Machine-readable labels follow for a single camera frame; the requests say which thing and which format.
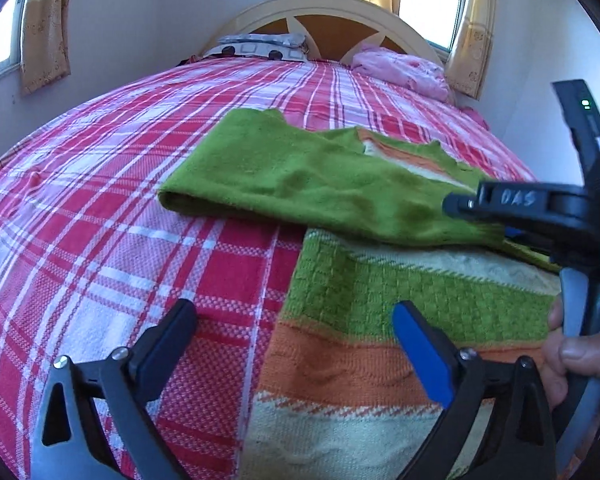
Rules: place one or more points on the grey patterned pillow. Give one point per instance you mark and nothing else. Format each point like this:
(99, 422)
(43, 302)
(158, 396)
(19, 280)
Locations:
(255, 47)

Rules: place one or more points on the white framed window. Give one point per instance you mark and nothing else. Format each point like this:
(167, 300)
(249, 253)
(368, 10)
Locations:
(430, 5)
(2, 35)

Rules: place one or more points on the pink pillow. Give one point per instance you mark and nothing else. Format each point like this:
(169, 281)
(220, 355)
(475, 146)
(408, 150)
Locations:
(405, 70)

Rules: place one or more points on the small pink cloth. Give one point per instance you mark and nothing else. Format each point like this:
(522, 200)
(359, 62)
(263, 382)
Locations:
(476, 117)

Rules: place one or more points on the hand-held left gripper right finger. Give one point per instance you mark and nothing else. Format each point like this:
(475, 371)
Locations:
(424, 345)

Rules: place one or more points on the green striped knit sweater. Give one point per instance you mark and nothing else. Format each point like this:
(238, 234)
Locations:
(330, 195)

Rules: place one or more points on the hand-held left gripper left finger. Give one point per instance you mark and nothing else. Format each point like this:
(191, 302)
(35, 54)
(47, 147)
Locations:
(172, 327)

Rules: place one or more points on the person's right hand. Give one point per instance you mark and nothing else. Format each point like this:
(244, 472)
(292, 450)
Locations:
(575, 350)

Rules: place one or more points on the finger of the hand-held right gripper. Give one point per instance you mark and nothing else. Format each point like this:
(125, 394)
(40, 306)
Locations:
(510, 205)
(532, 250)

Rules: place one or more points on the red plaid bed sheet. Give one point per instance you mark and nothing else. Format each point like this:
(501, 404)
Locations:
(105, 220)

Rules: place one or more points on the cream and orange headboard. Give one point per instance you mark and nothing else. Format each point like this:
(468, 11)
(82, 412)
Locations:
(330, 20)

